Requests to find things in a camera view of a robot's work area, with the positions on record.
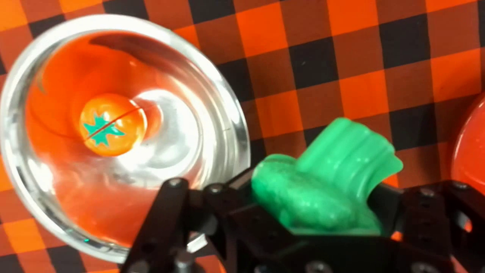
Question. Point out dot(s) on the green toy broccoli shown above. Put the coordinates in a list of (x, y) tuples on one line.
[(326, 188)]

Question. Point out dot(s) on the steel mixing bowl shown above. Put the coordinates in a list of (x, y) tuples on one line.
[(196, 127)]

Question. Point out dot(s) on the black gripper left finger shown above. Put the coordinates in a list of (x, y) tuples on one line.
[(182, 224)]

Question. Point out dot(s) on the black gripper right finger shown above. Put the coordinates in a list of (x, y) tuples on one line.
[(439, 227)]

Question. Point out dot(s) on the orange toy tomato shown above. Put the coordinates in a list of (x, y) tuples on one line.
[(111, 124)]

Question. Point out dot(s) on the red black plaid tablecloth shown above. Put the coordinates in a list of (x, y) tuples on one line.
[(408, 68)]

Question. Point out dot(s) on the red bowl front left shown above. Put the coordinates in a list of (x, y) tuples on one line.
[(469, 147)]

